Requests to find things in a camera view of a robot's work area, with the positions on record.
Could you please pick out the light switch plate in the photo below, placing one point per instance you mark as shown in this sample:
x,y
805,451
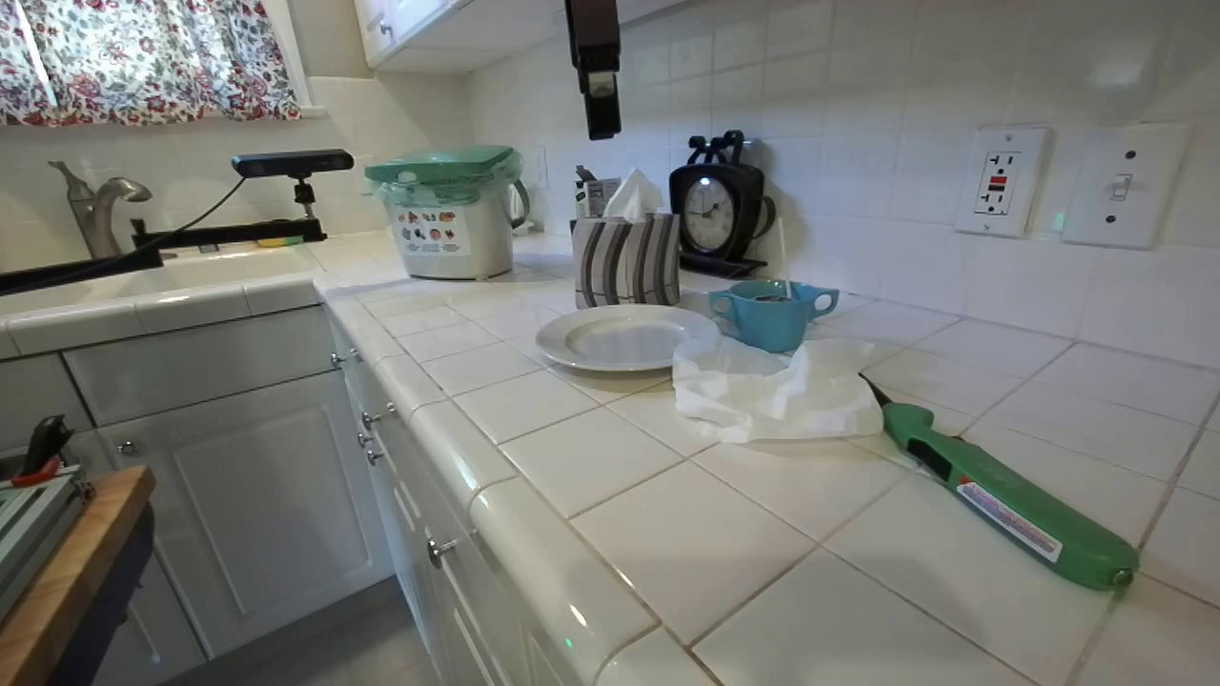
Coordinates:
x,y
1125,186

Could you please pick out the white tissue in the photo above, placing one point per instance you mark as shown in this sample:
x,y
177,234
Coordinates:
x,y
772,395

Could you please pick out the floral curtain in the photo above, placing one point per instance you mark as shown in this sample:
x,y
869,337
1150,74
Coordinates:
x,y
143,57

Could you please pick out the small grey box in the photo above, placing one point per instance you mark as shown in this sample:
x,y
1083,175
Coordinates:
x,y
593,195

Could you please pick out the aluminium rail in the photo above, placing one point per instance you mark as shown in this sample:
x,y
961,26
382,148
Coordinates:
x,y
33,524

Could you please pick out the silver tap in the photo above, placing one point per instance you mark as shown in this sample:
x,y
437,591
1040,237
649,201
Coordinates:
x,y
95,214

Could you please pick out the white cabinet door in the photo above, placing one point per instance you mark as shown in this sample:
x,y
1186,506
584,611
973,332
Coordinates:
x,y
257,505

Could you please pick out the striped tissue box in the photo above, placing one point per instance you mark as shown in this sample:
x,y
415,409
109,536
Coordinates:
x,y
626,259

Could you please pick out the white wall cabinet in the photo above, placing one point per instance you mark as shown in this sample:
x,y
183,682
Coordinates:
x,y
429,29

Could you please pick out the wall socket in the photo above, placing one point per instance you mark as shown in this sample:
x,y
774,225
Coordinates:
x,y
1001,181

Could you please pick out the white bin with green lid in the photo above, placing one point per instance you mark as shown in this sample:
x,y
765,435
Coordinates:
x,y
453,229

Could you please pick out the black table clock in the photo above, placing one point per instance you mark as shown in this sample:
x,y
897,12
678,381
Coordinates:
x,y
713,211

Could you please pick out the red and black clamp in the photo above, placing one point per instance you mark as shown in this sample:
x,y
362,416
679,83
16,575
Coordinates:
x,y
40,448

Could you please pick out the white plate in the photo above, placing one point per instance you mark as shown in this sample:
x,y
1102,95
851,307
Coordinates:
x,y
624,335

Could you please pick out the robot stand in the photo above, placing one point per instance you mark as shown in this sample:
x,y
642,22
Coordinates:
x,y
76,562

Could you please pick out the green utility lighter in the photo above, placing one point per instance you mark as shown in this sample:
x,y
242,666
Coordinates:
x,y
1010,500

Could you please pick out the white drawer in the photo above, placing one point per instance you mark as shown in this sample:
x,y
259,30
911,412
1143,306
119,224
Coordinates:
x,y
200,362

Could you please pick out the white sink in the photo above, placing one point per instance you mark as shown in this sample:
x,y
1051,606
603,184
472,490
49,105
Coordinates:
x,y
210,269

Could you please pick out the yellow green sponge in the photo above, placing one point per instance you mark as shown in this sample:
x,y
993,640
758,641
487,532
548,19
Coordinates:
x,y
279,242

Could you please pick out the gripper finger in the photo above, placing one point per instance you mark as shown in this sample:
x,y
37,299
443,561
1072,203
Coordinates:
x,y
599,48

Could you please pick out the camera on mount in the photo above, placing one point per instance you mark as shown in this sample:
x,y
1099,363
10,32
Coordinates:
x,y
286,164

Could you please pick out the white stick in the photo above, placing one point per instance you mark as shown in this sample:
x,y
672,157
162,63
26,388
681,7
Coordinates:
x,y
784,257

